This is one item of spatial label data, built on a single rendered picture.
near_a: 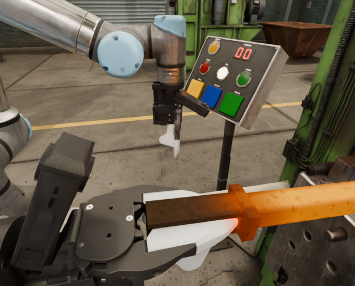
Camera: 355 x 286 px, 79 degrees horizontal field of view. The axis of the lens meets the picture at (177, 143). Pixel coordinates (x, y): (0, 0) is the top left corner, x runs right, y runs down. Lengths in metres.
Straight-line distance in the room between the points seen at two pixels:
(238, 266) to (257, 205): 1.29
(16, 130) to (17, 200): 0.19
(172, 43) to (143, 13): 7.62
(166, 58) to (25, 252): 0.46
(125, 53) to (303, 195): 0.33
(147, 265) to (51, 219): 0.08
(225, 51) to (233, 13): 4.46
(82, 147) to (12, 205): 0.58
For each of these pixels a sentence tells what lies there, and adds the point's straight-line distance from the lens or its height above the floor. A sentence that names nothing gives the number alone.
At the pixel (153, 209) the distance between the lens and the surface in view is 0.21.
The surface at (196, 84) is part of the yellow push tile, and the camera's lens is 0.93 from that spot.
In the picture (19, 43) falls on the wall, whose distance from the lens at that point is 8.83.
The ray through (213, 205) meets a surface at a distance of 0.22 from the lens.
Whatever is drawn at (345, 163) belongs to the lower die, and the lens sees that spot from 0.68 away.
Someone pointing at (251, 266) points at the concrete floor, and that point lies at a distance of 1.54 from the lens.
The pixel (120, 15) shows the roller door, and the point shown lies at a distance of 8.13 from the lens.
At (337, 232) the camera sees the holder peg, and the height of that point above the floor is 0.88.
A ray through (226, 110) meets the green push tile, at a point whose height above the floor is 0.99.
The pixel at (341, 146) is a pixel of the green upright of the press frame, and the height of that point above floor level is 0.92.
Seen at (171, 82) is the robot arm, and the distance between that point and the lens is 0.57.
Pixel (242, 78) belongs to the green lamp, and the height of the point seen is 1.09.
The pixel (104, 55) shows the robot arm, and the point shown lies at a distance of 0.41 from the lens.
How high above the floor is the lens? 1.31
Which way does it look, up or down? 33 degrees down
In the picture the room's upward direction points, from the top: straight up
